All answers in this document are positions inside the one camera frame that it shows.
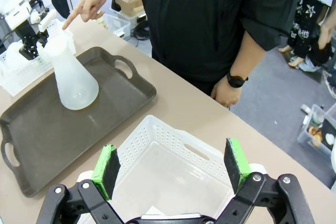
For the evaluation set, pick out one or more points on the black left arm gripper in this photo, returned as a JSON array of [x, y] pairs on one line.
[[25, 31]]

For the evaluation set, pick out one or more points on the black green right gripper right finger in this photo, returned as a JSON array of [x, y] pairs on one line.
[[236, 166]]

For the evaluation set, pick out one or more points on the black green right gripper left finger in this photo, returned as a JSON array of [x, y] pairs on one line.
[[105, 176]]

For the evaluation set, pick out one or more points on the translucent white conical flask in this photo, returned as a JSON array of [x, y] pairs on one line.
[[73, 82]]

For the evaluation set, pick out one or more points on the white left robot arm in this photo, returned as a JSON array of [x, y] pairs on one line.
[[13, 1]]

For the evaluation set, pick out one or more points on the person's left forearm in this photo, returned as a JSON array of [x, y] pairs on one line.
[[246, 56]]

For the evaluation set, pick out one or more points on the person's right hand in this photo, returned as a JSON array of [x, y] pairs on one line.
[[90, 5]]

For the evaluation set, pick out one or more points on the person's left hand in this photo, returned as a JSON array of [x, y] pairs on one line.
[[227, 95]]

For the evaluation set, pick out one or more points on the white cylindrical bottle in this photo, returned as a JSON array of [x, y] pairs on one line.
[[48, 19]]

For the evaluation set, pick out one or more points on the white perforated plastic basket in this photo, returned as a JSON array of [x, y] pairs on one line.
[[168, 171], [15, 79]]

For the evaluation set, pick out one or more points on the white paper sheet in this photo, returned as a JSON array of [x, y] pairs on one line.
[[155, 211]]

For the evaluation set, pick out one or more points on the dark brown serving tray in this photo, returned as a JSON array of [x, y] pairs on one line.
[[52, 134]]

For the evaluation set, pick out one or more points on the clear plastic storage bin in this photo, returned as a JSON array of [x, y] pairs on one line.
[[312, 134]]

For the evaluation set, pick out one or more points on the clear floor storage box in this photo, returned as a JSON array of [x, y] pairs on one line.
[[118, 24]]

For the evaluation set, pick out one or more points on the black wrist watch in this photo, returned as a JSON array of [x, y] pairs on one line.
[[236, 81]]

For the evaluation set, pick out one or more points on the brown cardboard box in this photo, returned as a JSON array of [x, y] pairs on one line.
[[128, 2]]

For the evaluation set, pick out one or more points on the person's black shirt torso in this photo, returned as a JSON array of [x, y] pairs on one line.
[[197, 24]]

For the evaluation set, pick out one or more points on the bystander in patterned trousers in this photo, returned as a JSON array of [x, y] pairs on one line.
[[302, 24]]

